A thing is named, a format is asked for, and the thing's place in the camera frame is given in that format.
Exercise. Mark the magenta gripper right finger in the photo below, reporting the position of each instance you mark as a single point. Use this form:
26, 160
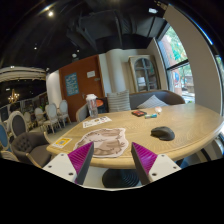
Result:
150, 166

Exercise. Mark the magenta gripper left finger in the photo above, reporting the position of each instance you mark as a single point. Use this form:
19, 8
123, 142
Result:
73, 166

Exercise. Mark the dark grey computer mouse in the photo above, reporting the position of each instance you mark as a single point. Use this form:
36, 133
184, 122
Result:
163, 133

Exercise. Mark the brown cat-shaped mouse pad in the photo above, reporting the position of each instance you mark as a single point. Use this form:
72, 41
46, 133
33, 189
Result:
108, 143

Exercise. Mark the yellow QR code sticker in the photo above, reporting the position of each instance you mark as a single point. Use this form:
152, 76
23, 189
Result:
60, 143

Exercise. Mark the round wooden table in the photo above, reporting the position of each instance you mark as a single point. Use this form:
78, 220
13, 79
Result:
194, 126

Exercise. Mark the dark grey tufted armchair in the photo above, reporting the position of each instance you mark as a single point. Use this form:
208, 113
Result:
31, 148

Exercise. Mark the green white small tube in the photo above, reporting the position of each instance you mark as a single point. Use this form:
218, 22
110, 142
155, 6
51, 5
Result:
147, 116

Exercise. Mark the white paper menu sheet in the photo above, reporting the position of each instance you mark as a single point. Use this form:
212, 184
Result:
96, 121

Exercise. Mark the black red card box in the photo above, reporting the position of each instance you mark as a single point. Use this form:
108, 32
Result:
139, 113

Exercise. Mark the small pink white object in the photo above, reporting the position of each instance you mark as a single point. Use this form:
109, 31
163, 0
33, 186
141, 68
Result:
158, 110

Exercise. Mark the white oval-back chair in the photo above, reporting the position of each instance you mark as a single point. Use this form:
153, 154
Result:
53, 120
63, 111

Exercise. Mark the light grey pillow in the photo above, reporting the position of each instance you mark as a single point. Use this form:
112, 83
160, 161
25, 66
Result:
152, 102

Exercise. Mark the grey sofa bench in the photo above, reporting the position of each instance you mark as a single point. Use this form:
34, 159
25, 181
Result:
136, 99

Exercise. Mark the grey oval-back chair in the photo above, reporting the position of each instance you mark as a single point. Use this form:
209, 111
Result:
17, 124

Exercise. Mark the striped grey cushion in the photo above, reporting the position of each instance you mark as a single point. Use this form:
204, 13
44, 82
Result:
119, 101

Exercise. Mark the blue oval-back chair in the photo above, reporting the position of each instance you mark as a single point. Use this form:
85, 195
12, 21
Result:
4, 138

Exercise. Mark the orange wooden door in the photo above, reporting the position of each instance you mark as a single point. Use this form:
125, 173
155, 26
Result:
89, 82

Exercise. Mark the gold chandelier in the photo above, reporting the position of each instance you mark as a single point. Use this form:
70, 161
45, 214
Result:
13, 97

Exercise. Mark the arched wooden cabinet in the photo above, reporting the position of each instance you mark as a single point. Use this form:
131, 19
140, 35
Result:
144, 72

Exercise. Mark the teal wall poster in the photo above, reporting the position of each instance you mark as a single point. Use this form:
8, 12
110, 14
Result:
71, 84

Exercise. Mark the black ceiling duct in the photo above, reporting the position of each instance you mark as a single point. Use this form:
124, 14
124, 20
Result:
112, 29

